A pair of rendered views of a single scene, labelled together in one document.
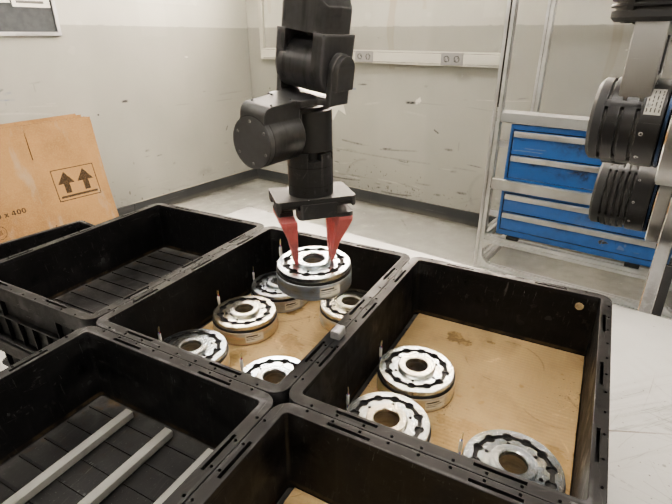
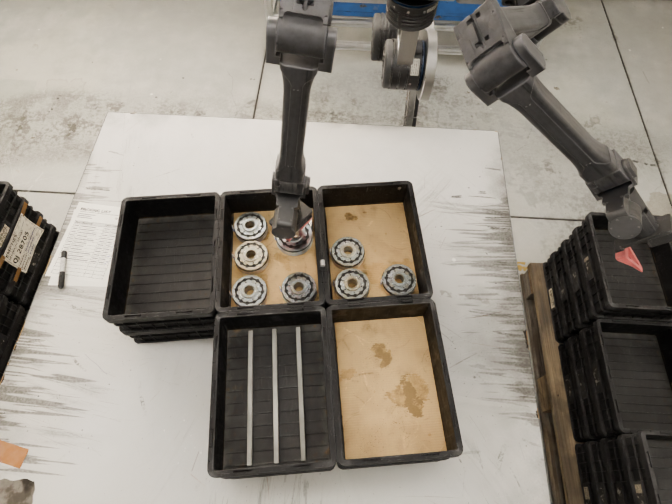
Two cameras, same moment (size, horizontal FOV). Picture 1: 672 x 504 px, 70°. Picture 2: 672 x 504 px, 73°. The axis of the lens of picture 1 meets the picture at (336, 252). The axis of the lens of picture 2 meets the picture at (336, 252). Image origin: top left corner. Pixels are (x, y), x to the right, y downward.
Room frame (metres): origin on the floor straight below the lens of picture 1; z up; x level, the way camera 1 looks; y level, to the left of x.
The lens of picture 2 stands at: (0.00, 0.28, 2.09)
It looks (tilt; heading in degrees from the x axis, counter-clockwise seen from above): 62 degrees down; 327
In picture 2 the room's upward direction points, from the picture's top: 1 degrees clockwise
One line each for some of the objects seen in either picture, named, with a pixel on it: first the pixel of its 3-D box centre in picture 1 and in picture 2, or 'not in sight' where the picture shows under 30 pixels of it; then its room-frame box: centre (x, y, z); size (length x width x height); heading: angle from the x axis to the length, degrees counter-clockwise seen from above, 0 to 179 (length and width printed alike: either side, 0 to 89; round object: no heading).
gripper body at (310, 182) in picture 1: (310, 177); (290, 212); (0.60, 0.03, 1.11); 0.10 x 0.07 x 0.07; 106
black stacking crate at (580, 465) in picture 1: (468, 379); (370, 248); (0.50, -0.17, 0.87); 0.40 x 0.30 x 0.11; 152
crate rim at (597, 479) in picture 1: (472, 346); (371, 239); (0.50, -0.17, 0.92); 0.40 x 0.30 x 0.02; 152
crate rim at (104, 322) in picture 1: (273, 291); (270, 246); (0.64, 0.09, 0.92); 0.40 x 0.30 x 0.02; 152
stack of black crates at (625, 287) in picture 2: not in sight; (606, 283); (0.04, -1.09, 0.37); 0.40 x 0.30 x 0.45; 144
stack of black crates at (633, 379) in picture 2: not in sight; (622, 384); (-0.29, -0.85, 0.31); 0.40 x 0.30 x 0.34; 144
